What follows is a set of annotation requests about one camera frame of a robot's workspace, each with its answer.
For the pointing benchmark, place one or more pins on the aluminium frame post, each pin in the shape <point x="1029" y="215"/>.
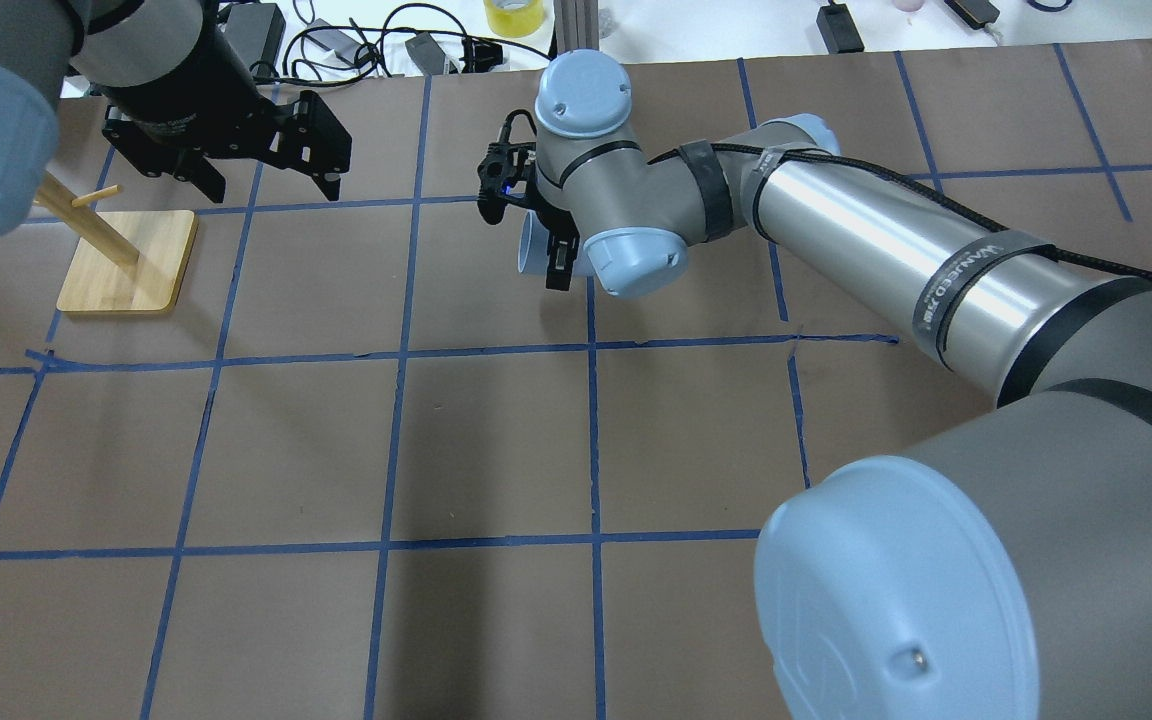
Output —
<point x="576" y="26"/>

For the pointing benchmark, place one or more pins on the yellow tape roll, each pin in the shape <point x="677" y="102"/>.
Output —
<point x="514" y="19"/>

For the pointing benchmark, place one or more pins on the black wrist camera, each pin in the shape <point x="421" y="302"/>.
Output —
<point x="504" y="176"/>

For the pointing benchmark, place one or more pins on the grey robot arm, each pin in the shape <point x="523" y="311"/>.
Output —
<point x="1001" y="569"/>
<point x="179" y="98"/>

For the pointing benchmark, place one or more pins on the wooden mug tree stand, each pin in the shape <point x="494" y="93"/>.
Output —
<point x="126" y="262"/>

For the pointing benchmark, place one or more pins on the black power adapter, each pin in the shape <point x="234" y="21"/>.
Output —
<point x="255" y="32"/>

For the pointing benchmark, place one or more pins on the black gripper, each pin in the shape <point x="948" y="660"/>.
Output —
<point x="562" y="258"/>
<point x="198" y="100"/>

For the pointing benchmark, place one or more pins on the light blue cup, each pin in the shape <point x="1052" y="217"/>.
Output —
<point x="532" y="258"/>

